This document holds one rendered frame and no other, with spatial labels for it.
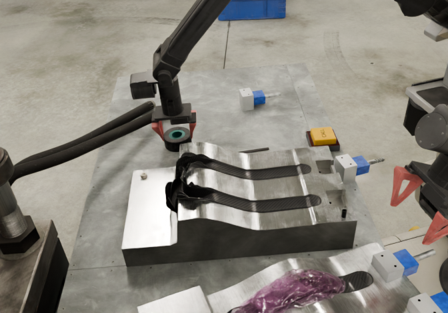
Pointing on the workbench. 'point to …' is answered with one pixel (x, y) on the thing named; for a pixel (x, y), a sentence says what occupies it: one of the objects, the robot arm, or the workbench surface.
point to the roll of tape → (176, 138)
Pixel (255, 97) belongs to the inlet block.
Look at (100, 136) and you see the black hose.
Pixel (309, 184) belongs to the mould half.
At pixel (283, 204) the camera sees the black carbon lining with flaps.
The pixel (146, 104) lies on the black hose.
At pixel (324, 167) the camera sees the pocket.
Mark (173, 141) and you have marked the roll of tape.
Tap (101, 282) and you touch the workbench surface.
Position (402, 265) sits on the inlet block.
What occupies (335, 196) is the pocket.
